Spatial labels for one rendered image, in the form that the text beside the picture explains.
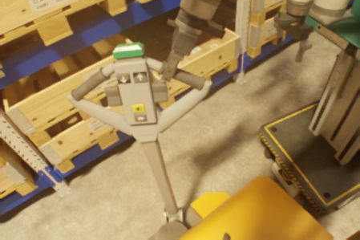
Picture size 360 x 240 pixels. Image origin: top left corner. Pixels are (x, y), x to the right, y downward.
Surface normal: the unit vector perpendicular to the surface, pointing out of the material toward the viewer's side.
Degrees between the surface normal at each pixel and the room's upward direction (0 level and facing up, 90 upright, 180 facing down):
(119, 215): 0
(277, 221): 0
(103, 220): 0
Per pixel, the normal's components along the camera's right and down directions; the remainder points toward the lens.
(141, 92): 0.00, 0.52
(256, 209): -0.10, -0.67
